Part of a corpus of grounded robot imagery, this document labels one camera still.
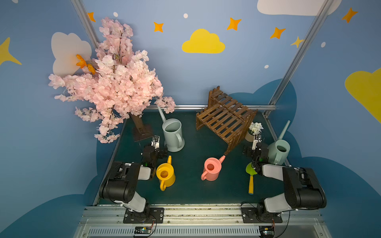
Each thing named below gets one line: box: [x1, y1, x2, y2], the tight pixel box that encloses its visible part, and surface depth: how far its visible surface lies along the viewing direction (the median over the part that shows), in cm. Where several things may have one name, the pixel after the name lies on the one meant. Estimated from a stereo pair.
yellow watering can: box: [155, 155, 176, 192], surface depth 80 cm
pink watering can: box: [200, 154, 226, 182], surface depth 82 cm
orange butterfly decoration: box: [75, 54, 96, 75], surface depth 70 cm
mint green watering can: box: [267, 120, 291, 166], surface depth 84 cm
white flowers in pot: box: [244, 121, 264, 143], surface depth 98 cm
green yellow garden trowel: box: [245, 161, 258, 195], surface depth 85 cm
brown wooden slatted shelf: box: [195, 85, 258, 156], surface depth 97 cm
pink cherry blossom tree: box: [48, 17, 177, 144], surface depth 68 cm
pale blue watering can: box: [156, 105, 186, 153], surface depth 88 cm
